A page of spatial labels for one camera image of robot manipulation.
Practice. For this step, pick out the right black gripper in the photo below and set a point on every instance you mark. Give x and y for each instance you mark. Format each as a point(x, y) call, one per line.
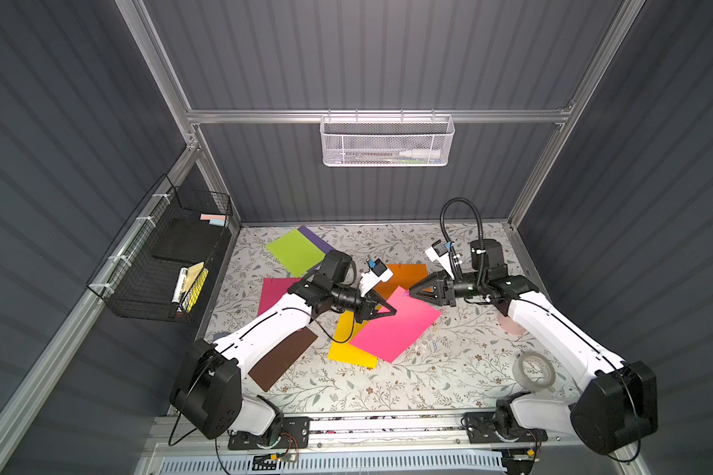
point(442, 288)

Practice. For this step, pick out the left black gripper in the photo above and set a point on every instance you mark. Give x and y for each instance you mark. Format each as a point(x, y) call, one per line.
point(364, 304)

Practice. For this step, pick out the orange paper sheet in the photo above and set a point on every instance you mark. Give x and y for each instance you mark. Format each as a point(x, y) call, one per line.
point(404, 276)

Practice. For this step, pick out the magenta paper sheet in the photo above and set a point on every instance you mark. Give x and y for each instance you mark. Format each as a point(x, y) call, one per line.
point(273, 289)
point(388, 338)

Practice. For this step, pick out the yellow paper sheet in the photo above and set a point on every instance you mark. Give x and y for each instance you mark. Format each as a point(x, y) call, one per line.
point(343, 351)

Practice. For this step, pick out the purple paper sheet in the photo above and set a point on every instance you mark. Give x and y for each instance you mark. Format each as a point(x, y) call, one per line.
point(315, 239)

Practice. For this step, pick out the lime green paper sheet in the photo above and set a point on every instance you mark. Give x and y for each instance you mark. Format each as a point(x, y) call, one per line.
point(296, 253)

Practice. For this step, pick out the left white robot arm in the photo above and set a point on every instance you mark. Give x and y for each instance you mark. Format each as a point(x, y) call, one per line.
point(208, 390)

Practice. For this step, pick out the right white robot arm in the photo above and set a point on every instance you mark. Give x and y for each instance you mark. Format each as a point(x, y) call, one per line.
point(617, 402)

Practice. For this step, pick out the brown paper sheet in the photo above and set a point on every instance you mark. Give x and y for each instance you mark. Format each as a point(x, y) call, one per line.
point(273, 365)

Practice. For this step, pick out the white glue bottle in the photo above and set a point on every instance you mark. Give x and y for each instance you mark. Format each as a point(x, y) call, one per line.
point(421, 155)

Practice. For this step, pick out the clear tape roll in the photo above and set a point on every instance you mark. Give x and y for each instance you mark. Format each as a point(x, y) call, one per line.
point(534, 372)

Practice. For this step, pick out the yellow highlighter markers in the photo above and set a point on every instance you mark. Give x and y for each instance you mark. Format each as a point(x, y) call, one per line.
point(192, 294)

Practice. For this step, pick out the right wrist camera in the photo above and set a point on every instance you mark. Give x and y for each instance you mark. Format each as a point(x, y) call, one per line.
point(446, 256)

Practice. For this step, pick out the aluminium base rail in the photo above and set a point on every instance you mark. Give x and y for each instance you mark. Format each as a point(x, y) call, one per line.
point(398, 442)

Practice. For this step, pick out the white wire mesh basket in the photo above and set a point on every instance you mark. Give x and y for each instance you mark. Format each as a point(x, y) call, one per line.
point(376, 140)

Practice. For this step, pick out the black wire basket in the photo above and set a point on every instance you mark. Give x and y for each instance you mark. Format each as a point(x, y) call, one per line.
point(174, 232)

